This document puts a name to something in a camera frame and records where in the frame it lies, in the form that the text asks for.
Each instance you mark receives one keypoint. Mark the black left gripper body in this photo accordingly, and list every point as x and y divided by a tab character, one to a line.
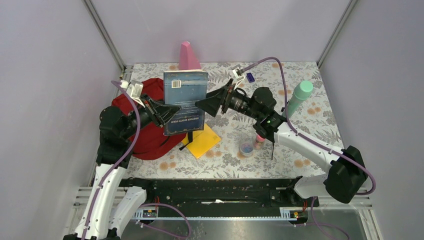
146	115

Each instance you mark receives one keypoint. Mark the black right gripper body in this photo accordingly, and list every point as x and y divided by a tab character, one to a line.
238	102

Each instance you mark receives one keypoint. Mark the red student backpack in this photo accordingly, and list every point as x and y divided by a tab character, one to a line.
145	139

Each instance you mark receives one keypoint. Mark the dark blue book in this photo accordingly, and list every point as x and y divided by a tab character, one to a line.
184	88

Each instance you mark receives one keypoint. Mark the yellow notebook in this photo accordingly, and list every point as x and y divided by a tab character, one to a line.
202	141

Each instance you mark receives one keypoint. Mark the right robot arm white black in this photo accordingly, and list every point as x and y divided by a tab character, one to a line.
344	169

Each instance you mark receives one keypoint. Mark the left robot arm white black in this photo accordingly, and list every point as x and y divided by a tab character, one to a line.
100	221

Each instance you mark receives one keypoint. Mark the small purple eraser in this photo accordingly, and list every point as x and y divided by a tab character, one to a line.
250	78

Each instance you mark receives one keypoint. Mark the pink capped small bottle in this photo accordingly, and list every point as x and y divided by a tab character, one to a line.
258	142

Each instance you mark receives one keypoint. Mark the mint green bottle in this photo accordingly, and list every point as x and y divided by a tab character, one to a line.
300	94

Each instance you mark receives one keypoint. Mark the clear cup with colourful bits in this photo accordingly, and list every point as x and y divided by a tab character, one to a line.
246	147

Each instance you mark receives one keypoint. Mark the pink cone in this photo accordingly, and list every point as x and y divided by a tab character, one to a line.
187	57

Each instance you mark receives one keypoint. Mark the floral table mat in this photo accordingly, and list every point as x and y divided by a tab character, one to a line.
223	161

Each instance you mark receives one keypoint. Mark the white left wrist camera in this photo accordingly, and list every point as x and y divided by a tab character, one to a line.
132	88

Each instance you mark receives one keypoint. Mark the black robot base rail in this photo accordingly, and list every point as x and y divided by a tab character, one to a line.
223	197

